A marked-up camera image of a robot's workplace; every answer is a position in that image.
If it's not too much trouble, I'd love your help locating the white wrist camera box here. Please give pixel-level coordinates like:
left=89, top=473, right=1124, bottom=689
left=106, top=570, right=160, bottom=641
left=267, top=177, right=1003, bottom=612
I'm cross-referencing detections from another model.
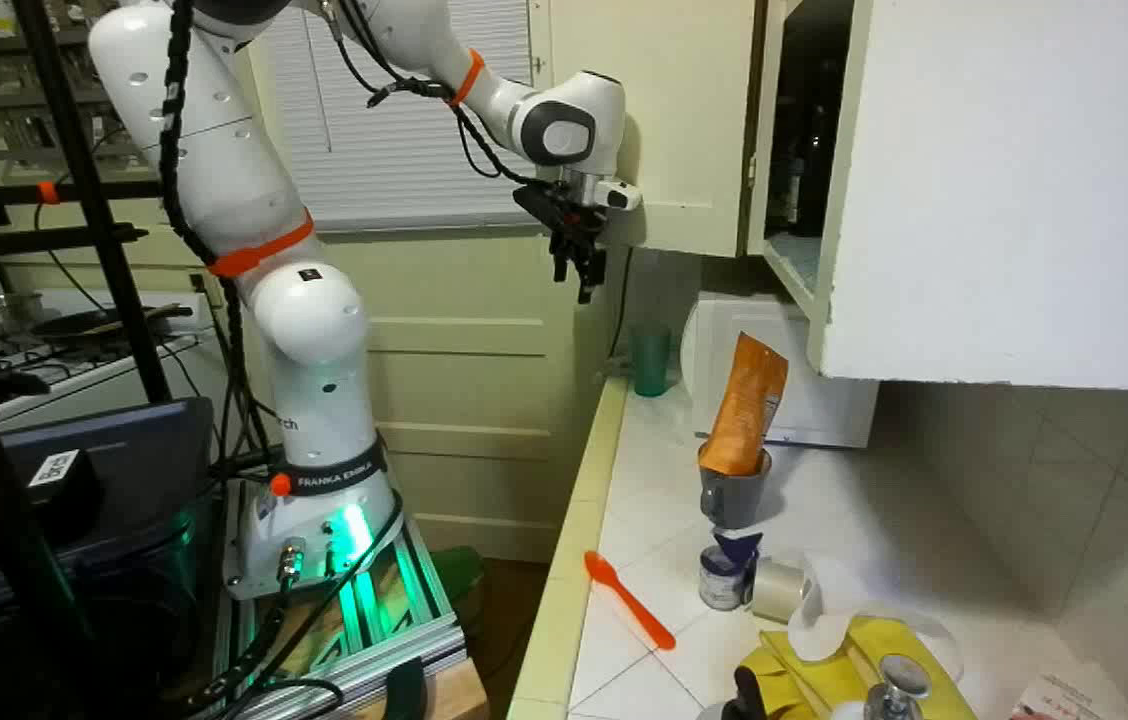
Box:
left=589, top=177, right=642, bottom=219

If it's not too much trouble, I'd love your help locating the closed cream cabinet door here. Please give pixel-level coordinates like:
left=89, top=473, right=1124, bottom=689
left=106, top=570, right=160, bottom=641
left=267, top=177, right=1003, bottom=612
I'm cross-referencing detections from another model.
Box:
left=538, top=0, right=762, bottom=264

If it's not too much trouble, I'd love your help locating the white window blind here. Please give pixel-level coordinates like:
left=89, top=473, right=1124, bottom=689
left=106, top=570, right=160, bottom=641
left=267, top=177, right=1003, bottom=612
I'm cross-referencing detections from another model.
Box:
left=251, top=0, right=542, bottom=231

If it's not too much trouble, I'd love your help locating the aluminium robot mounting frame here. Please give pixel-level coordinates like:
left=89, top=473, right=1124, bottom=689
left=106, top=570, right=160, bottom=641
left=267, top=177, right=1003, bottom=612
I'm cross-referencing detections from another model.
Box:
left=204, top=520, right=477, bottom=720

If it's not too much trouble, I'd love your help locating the yellow cloth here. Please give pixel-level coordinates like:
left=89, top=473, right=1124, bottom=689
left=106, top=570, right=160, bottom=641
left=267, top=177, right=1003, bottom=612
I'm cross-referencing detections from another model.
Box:
left=740, top=612, right=975, bottom=720

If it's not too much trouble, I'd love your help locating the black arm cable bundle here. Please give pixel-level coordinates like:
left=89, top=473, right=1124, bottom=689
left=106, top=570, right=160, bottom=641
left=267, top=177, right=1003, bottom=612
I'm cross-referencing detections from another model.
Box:
left=157, top=0, right=558, bottom=492

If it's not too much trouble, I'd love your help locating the open cream cabinet door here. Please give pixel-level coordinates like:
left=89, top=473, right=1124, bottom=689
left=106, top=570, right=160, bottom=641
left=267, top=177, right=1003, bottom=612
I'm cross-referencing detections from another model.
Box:
left=815, top=0, right=1128, bottom=402

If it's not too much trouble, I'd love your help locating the cream wall cabinet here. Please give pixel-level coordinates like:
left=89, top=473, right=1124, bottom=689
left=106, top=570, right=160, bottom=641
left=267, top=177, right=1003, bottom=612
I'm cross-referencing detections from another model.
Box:
left=744, top=0, right=859, bottom=324

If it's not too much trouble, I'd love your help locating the orange plastic spoon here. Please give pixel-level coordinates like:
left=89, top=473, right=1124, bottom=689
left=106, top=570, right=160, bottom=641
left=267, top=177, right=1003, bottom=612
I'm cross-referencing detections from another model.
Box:
left=580, top=550, right=678, bottom=657

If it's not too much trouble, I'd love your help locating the soap bottle with black pump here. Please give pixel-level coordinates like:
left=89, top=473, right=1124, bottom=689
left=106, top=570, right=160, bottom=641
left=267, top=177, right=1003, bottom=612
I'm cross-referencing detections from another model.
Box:
left=720, top=659, right=777, bottom=720

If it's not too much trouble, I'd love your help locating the black metal stand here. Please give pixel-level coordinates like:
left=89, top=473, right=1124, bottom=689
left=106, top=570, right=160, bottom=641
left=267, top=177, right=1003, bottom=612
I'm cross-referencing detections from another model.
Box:
left=0, top=0, right=184, bottom=414

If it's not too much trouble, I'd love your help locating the dark storage case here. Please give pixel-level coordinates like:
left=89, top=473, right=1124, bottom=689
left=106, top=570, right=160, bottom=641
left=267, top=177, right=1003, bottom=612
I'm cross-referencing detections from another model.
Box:
left=0, top=393, right=221, bottom=631

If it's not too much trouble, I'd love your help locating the clear tape roll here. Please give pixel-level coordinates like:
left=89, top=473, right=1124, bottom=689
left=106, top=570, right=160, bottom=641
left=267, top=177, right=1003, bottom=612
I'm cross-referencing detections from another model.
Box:
left=748, top=550, right=819, bottom=628

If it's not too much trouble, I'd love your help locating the small blue white cup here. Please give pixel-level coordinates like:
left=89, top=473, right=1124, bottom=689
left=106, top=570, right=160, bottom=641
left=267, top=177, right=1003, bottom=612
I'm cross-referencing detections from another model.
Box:
left=697, top=525, right=768, bottom=617

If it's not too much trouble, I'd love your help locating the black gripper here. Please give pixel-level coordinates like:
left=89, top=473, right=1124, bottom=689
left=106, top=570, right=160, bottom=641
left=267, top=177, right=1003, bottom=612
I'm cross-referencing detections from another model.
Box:
left=511, top=177, right=624, bottom=307

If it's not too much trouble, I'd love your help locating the orange sachet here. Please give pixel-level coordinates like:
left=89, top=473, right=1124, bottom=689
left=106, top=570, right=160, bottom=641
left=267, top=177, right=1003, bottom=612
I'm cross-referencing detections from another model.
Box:
left=697, top=334, right=791, bottom=482

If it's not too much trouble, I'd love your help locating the teal plastic cup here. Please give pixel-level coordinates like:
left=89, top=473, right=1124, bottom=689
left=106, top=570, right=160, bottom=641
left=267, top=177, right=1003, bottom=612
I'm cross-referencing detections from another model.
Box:
left=628, top=317, right=678, bottom=402

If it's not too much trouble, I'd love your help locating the white plastic lid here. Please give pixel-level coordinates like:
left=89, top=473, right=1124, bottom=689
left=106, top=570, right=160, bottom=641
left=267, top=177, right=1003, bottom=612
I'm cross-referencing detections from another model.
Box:
left=785, top=581, right=850, bottom=670

